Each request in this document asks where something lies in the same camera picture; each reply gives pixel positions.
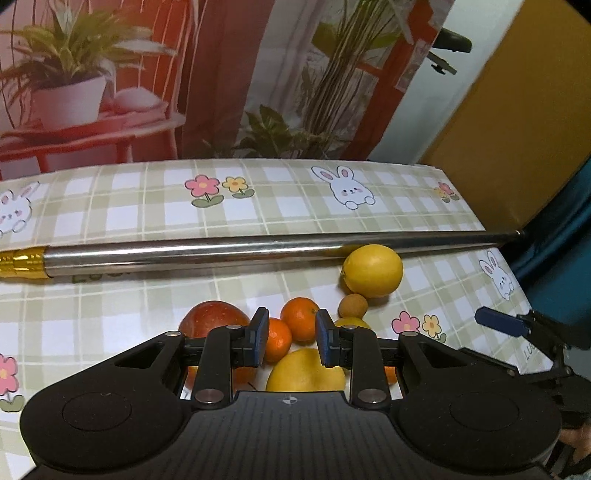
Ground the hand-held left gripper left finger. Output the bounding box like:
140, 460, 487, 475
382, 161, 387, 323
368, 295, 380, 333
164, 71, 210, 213
113, 307, 270, 411

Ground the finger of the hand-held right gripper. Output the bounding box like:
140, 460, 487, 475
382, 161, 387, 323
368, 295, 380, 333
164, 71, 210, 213
474, 306, 568, 352
455, 347, 576, 387

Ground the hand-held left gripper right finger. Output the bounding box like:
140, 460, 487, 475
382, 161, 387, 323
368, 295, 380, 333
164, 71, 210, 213
315, 308, 468, 411

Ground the yellow lemon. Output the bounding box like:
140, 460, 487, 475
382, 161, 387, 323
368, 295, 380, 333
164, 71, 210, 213
266, 348, 347, 393
341, 244, 404, 299

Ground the red apple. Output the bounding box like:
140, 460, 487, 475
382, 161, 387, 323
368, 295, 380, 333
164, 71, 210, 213
178, 300, 250, 343

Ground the person's right forearm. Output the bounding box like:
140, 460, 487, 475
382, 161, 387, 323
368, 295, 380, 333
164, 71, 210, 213
551, 425, 591, 480

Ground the small yellow fruit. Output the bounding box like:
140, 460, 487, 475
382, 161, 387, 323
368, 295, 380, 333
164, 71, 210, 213
333, 316, 373, 331

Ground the brown longan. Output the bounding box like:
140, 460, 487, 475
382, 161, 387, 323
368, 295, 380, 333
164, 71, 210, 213
339, 295, 369, 320

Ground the teal cloth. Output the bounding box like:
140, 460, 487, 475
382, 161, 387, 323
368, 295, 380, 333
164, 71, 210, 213
503, 157, 591, 343

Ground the metal telescopic pole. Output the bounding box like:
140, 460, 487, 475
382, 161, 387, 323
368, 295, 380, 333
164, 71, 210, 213
0, 229, 526, 281

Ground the checked tablecloth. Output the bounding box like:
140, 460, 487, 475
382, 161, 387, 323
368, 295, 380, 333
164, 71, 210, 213
0, 158, 546, 463

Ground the wooden board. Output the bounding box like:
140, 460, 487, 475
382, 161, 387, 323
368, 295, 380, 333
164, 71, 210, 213
414, 0, 591, 232

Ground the printed backdrop cloth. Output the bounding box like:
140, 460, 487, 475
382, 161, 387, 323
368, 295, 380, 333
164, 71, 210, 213
0, 0, 456, 182

